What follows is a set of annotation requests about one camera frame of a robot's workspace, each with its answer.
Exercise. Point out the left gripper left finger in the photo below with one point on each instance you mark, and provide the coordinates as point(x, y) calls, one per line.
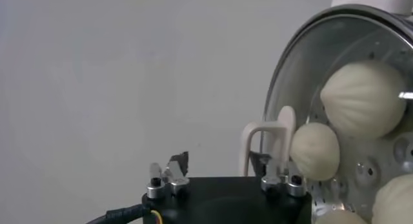
point(175, 180)

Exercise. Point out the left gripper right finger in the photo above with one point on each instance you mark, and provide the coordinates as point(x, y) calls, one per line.
point(295, 185)

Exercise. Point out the cream steamed baozi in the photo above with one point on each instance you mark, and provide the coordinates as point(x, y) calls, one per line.
point(363, 99)
point(314, 151)
point(395, 201)
point(338, 218)

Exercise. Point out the steel perforated steamer basket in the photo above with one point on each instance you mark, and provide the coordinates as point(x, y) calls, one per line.
point(368, 173)

